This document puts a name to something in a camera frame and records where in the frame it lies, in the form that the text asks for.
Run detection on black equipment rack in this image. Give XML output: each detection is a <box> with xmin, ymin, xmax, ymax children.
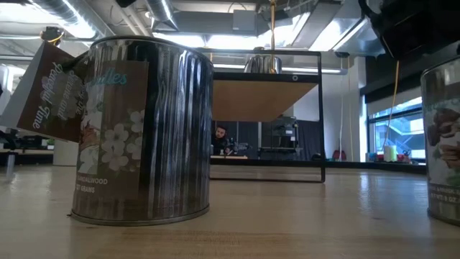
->
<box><xmin>271</xmin><ymin>117</ymin><xmax>299</xmax><ymax>159</ymax></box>

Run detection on black partition curtain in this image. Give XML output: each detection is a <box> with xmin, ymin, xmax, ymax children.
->
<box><xmin>211</xmin><ymin>120</ymin><xmax>321</xmax><ymax>161</ymax></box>

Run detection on person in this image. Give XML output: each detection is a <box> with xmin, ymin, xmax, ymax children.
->
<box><xmin>211</xmin><ymin>124</ymin><xmax>234</xmax><ymax>156</ymax></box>

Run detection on silver ceiling air duct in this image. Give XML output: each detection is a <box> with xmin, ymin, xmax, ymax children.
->
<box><xmin>145</xmin><ymin>0</ymin><xmax>179</xmax><ymax>32</ymax></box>

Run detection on long silver spiral duct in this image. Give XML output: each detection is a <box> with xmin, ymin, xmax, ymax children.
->
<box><xmin>28</xmin><ymin>0</ymin><xmax>116</xmax><ymax>40</ymax></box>

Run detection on black ceiling cord reel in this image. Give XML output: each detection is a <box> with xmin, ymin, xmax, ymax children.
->
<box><xmin>40</xmin><ymin>27</ymin><xmax>65</xmax><ymax>46</ymax></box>

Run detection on black table frame rails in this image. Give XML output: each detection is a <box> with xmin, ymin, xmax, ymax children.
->
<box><xmin>0</xmin><ymin>150</ymin><xmax>427</xmax><ymax>176</ymax></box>

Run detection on wooden riser shelf black frame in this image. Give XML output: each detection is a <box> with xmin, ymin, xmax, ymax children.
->
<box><xmin>210</xmin><ymin>49</ymin><xmax>327</xmax><ymax>184</ymax></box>

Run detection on clear glass jar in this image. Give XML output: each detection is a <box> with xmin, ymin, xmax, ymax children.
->
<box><xmin>420</xmin><ymin>53</ymin><xmax>460</xmax><ymax>227</ymax></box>

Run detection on yellow hanging cable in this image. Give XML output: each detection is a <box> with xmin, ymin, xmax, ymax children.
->
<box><xmin>382</xmin><ymin>60</ymin><xmax>400</xmax><ymax>147</ymax></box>

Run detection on white paper roll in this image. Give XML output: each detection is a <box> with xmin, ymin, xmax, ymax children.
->
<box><xmin>383</xmin><ymin>145</ymin><xmax>398</xmax><ymax>163</ymax></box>

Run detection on brown paper gift tag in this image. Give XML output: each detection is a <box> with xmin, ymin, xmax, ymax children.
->
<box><xmin>0</xmin><ymin>41</ymin><xmax>89</xmax><ymax>144</ymax></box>

